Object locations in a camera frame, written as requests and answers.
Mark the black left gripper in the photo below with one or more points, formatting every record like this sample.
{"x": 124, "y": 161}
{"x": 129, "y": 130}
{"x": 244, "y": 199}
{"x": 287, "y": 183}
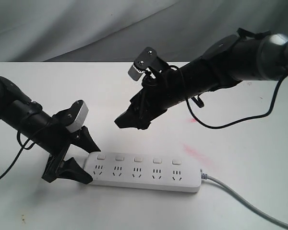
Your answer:
{"x": 56, "y": 140}

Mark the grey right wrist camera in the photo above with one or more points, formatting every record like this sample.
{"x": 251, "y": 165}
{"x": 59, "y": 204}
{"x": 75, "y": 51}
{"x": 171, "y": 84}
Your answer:
{"x": 148, "y": 59}

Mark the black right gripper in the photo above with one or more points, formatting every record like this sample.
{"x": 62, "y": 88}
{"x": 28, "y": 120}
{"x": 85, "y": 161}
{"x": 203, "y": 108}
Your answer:
{"x": 157, "y": 95}

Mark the white five-outlet power strip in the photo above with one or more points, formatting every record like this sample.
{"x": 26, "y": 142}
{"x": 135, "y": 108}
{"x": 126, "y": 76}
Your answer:
{"x": 153, "y": 172}

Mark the grey backdrop cloth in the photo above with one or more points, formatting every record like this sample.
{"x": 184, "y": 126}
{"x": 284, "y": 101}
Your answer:
{"x": 118, "y": 30}

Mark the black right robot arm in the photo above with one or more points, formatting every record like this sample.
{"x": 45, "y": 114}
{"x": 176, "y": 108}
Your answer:
{"x": 244, "y": 56}

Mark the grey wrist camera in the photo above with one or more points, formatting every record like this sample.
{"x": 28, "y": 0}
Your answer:
{"x": 148, "y": 59}
{"x": 73, "y": 118}

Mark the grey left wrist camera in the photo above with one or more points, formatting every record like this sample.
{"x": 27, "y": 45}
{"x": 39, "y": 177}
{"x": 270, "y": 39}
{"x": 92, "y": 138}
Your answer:
{"x": 73, "y": 118}

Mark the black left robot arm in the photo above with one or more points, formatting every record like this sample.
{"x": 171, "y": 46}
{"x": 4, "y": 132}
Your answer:
{"x": 21, "y": 113}

